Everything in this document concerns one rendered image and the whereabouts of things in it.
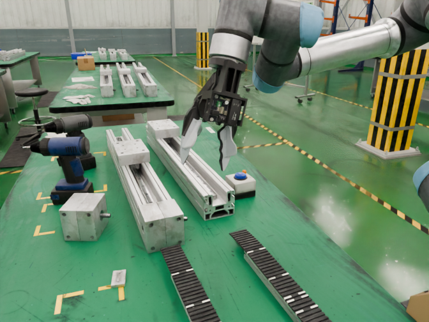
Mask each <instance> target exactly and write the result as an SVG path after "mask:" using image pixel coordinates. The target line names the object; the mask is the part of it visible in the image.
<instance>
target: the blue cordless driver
mask: <svg viewBox="0 0 429 322"><path fill-rule="evenodd" d="M22 149H30V150H31V151H32V152H34V153H40V154H42V155H43V156H44V157H46V156H53V157H57V162H58V164H59V166H61V167H62V169H63V172H64V176H65V178H63V179H60V180H59V181H58V183H57V184H56V185H55V187H54V188H53V190H52V191H51V193H50V199H51V200H52V203H53V204H54V205H56V204H65V203H66V202H67V200H69V198H70V197H71V196H72V195H73V194H74V193H94V189H93V183H92V182H89V181H88V178H85V177H84V175H83V174H84V170H83V167H82V164H81V161H80V158H79V157H76V156H82V155H87V154H88V153H89V150H90V143H89V139H87V137H83V138H82V137H52V138H43V139H41V140H40V141H37V142H33V143H31V145H30V146H24V147H22Z"/></svg>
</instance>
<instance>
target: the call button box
mask: <svg viewBox="0 0 429 322"><path fill-rule="evenodd" d="M225 182H226V183H227V184H228V185H229V186H230V187H232V188H233V189H234V190H235V194H232V195H233V196H234V197H235V200H238V199H244V198H247V197H253V196H255V187H256V181H255V179H253V178H252V177H251V176H250V175H248V174H247V173H246V178H245V179H237V178H235V174H230V175H226V176H225Z"/></svg>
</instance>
